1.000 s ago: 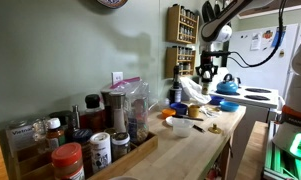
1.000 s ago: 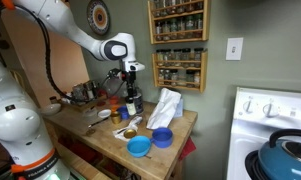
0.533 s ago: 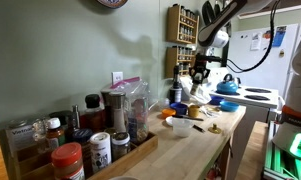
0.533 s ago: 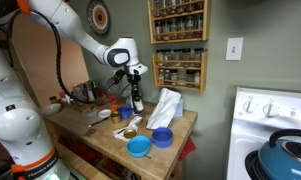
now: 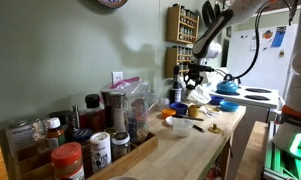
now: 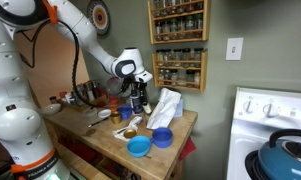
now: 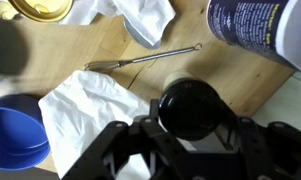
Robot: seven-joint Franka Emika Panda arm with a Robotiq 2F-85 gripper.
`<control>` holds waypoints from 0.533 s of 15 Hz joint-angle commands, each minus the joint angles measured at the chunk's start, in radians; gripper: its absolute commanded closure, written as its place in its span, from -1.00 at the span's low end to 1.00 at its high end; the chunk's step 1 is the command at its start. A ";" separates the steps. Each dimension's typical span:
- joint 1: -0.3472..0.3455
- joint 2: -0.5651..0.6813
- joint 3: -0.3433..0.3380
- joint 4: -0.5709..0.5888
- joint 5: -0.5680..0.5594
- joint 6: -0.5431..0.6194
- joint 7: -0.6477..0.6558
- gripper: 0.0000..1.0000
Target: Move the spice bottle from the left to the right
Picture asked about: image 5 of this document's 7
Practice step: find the white paper bag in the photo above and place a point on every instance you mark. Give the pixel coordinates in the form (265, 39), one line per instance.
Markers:
(197, 93)

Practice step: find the small dark blue cup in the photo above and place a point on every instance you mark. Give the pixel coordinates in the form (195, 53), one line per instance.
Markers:
(180, 108)

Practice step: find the orange small bowl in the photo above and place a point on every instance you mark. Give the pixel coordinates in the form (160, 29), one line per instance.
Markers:
(166, 112)

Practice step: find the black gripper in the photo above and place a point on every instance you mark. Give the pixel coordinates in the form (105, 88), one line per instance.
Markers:
(194, 71)

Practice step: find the dark glass spice jar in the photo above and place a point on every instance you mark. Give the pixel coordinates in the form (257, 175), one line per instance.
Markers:
(120, 145)

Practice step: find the white spice shaker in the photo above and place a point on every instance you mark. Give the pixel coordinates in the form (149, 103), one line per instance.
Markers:
(100, 151)

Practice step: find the brass sink strainer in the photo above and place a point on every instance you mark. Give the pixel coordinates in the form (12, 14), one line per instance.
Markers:
(215, 129)

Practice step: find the white refrigerator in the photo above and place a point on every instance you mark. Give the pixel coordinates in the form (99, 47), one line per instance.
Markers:
(273, 62)

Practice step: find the black cap sauce bottle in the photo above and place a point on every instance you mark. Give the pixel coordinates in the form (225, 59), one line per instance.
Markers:
(93, 115)

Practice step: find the white stove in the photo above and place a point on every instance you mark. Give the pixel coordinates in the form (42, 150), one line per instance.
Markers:
(260, 106)

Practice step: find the wooden spice rack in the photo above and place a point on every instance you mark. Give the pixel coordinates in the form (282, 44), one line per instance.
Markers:
(182, 25)
(177, 56)

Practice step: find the steel pepper grinder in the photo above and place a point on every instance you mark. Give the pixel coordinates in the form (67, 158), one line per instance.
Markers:
(117, 104)

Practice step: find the upper wooden spice rack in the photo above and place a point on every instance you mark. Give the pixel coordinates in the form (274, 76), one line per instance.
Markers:
(182, 25)

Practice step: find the small white dish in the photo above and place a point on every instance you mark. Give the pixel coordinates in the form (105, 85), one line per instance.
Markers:
(169, 120)

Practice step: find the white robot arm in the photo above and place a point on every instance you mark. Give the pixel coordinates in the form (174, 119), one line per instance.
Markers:
(288, 136)

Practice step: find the gold metal cup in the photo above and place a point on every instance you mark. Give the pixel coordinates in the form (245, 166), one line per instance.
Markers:
(193, 110)

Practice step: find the lower wooden spice rack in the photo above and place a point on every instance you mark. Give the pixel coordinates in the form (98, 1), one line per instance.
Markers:
(177, 56)

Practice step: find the dark blue measuring cup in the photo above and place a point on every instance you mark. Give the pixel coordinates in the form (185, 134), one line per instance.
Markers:
(216, 100)

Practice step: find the dark bottle with white label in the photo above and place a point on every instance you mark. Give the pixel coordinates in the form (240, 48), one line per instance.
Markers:
(175, 91)

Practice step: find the light blue bowl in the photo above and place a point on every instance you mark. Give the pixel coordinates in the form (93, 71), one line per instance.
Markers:
(228, 106)

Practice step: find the wooden butcher block cart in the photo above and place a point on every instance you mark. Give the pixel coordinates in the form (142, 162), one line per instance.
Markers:
(189, 158)

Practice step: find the white cap brown bottle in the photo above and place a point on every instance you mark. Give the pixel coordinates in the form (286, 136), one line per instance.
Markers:
(55, 134)

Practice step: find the white wall outlet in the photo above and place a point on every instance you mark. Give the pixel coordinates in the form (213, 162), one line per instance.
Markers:
(116, 77)

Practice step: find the gold round lid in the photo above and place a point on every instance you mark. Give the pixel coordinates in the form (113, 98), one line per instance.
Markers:
(214, 109)

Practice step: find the white crumpled napkin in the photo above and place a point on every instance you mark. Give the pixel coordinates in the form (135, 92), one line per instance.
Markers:
(204, 110)

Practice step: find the blue kettle with black handle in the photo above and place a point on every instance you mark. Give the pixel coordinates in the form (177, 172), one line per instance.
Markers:
(227, 85)

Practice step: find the orange lid spice jar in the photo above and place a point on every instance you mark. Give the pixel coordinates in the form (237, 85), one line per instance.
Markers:
(67, 162)

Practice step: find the decorative wall plate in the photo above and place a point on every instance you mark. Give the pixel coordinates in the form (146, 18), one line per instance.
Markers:
(113, 3)

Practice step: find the wooden spice tray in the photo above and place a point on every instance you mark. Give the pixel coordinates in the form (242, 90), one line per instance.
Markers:
(28, 164)

